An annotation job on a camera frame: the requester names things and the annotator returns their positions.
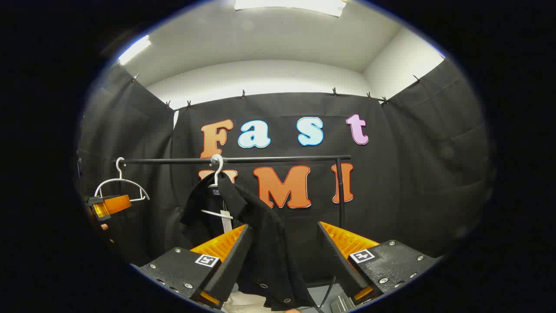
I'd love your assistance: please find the black backdrop cloth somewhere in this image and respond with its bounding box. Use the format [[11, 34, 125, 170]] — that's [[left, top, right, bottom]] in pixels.
[[76, 59, 496, 283]]

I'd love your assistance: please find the ceiling light panel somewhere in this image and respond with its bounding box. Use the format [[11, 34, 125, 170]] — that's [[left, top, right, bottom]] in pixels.
[[235, 0, 347, 18], [118, 35, 152, 66]]

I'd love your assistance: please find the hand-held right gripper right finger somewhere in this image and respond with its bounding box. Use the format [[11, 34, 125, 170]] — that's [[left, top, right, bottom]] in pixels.
[[317, 221, 439, 307]]

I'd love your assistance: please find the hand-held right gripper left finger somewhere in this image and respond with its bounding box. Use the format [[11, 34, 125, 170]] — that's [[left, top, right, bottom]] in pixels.
[[138, 224, 255, 310]]

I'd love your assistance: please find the black knit jacket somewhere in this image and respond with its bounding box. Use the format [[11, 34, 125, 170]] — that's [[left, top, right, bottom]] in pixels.
[[180, 172, 318, 311]]

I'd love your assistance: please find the black clothes rack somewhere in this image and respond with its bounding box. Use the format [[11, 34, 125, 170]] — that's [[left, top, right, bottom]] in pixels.
[[114, 155, 352, 312]]

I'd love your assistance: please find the row of black cloth clips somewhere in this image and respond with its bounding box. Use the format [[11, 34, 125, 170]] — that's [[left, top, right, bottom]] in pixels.
[[132, 73, 423, 109]]

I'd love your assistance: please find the white clothes hanger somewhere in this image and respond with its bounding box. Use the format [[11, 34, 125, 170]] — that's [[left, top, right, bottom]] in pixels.
[[201, 154, 235, 220], [94, 157, 150, 203]]

